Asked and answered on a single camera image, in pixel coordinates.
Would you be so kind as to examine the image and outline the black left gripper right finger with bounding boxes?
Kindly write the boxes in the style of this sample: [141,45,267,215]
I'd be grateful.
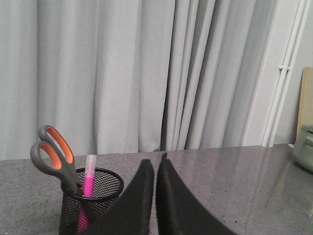
[156,153,235,235]

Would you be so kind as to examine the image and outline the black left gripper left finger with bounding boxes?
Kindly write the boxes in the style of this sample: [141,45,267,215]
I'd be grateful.
[81,159,154,235]

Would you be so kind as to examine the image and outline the pink highlighter pen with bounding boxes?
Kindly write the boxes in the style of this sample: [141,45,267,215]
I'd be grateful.
[77,155,97,233]

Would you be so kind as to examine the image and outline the grey orange handled scissors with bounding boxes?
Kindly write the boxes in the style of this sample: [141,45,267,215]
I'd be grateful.
[30,125,85,197]

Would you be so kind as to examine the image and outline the black mesh pen holder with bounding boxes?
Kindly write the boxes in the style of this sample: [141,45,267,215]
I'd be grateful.
[59,167,124,235]

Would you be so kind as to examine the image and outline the grey curtain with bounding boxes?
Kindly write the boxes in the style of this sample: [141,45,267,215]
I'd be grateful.
[0,0,276,160]

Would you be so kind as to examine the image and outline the pale green pot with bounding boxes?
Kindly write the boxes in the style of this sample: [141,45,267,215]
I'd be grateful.
[292,124,313,172]

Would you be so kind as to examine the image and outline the beige board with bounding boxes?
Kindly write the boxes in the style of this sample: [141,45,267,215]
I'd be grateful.
[296,67,313,139]

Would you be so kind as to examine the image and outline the white wall pipe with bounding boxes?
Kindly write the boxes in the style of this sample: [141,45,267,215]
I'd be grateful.
[262,0,311,147]

